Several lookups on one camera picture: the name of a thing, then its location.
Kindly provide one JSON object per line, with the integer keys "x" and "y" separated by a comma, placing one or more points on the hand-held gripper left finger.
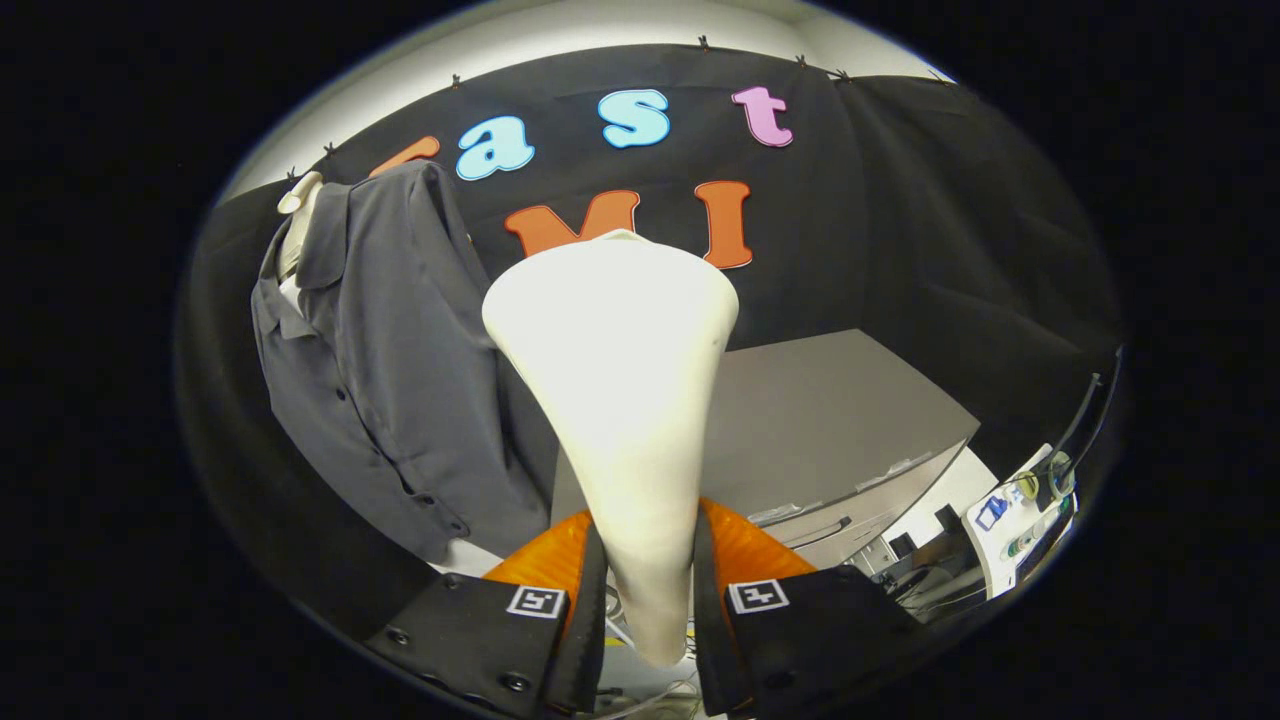
{"x": 590, "y": 620}

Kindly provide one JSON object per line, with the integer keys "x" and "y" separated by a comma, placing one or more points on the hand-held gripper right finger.
{"x": 708, "y": 620}

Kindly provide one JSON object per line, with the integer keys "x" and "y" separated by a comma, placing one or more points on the grey button-up shirt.
{"x": 400, "y": 350}

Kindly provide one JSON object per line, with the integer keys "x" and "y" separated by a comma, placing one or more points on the grey cabinet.
{"x": 830, "y": 420}

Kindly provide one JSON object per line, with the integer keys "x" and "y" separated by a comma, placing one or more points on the white desk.
{"x": 1000, "y": 560}

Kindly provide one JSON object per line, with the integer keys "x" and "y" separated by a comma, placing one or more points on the computer monitor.
{"x": 1105, "y": 400}

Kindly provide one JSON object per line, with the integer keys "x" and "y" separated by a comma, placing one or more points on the white mannequin torso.
{"x": 298, "y": 225}

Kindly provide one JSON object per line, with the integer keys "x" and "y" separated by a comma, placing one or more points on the row of black cloth clips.
{"x": 703, "y": 43}

